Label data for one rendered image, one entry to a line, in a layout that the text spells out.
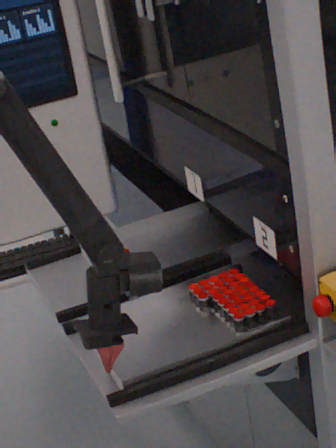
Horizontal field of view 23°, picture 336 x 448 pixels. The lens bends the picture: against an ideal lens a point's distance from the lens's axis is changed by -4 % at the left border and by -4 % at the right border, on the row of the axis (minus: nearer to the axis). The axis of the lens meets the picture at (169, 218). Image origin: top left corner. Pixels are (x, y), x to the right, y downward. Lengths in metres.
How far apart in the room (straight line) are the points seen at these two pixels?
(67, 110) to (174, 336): 0.85
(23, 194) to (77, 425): 0.95
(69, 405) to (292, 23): 2.00
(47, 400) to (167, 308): 1.42
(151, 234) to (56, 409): 1.15
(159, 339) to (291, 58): 0.62
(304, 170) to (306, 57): 0.19
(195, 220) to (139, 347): 0.54
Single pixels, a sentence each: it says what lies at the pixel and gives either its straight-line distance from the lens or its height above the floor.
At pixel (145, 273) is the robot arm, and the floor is 1.09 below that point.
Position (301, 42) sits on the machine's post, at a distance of 1.32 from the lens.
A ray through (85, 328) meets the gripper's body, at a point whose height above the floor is 1.01.
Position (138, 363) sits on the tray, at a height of 0.88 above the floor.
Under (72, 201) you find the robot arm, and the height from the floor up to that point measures 1.25.
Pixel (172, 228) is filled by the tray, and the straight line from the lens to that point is 2.03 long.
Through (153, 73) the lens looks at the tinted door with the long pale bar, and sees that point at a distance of 1.98.
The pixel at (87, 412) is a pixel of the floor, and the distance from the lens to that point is 2.95.
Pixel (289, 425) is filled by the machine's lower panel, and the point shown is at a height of 0.55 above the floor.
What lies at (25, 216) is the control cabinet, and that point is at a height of 0.87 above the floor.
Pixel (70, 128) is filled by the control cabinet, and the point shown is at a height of 1.08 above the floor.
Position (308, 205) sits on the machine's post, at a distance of 1.40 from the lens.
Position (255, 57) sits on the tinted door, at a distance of 1.44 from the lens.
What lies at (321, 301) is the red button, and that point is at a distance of 1.41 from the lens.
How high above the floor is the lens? 1.75
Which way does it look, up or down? 25 degrees down
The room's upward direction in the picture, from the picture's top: 11 degrees counter-clockwise
